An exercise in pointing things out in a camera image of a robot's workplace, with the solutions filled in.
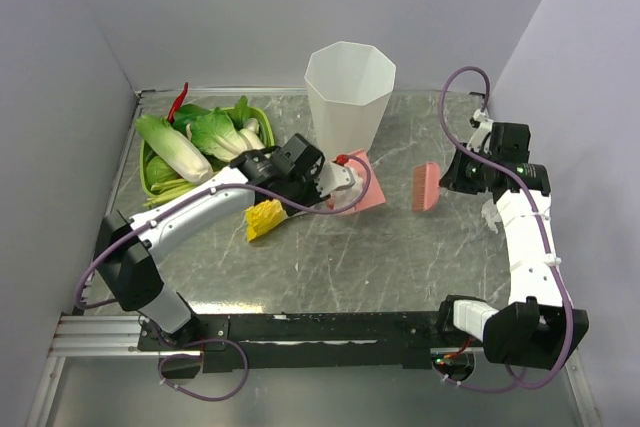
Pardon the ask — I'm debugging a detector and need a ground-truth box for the aluminium rail frame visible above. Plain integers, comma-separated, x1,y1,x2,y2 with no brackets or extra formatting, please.
50,316,481,357

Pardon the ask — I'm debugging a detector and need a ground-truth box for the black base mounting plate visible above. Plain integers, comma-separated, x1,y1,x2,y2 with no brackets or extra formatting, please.
138,312,468,373

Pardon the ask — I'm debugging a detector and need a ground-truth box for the red chili pepper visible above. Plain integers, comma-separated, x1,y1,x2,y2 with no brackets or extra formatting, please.
167,82,189,124

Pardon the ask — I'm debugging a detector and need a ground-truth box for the green celery stalk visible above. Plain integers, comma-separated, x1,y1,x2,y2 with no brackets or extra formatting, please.
143,178,195,208

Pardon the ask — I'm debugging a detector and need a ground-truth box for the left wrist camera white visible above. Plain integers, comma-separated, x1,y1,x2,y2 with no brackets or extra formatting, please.
315,154,356,197

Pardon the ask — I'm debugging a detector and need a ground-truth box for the pink hand brush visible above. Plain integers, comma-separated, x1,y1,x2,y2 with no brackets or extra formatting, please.
412,162,441,212

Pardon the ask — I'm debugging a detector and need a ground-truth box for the paper scrap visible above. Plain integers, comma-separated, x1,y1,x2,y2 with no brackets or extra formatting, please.
327,174,364,210
481,199,502,234

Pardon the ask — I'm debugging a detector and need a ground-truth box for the large white napa cabbage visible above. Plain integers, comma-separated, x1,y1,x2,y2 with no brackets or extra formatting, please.
135,115,214,185

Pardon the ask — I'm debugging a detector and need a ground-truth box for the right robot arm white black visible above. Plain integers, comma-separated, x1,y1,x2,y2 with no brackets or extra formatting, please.
436,119,589,370

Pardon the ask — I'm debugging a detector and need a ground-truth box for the white plastic waste bin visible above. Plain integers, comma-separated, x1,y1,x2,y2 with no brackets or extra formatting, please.
304,41,396,158

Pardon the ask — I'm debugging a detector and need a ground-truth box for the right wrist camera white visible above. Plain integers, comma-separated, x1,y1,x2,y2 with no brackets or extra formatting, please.
467,109,493,153

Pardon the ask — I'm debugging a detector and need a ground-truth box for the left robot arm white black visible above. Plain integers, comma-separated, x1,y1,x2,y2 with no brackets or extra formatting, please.
93,134,352,349

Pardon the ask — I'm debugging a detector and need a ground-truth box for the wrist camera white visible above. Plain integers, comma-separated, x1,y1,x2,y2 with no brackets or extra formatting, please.
467,109,493,153
315,154,356,197

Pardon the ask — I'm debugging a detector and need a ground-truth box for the white radish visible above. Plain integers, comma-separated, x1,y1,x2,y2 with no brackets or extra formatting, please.
238,118,265,151

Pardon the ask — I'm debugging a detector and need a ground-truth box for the pink dustpan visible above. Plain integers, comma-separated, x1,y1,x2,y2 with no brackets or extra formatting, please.
324,148,387,217

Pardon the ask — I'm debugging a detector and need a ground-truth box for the yellow napa cabbage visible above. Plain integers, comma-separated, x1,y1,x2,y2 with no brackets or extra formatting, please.
245,199,288,242

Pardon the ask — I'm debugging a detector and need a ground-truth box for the green bok choy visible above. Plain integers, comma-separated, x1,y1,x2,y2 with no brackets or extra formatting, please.
189,109,252,163

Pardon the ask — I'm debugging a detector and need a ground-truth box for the green vegetable tray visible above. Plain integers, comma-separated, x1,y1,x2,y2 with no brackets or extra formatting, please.
139,96,275,195

